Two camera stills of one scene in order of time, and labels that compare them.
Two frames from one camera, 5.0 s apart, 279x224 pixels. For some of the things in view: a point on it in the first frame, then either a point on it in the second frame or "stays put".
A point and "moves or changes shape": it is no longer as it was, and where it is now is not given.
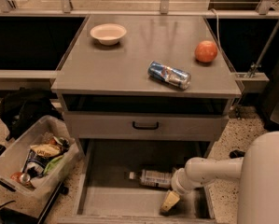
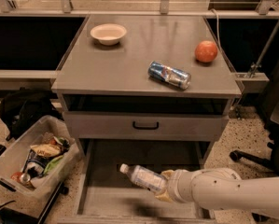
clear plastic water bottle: [157, 178] moves or changes shape
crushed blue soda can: [176, 77] stays put
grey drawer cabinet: [146, 77] stays put
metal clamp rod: [254, 66] stays put
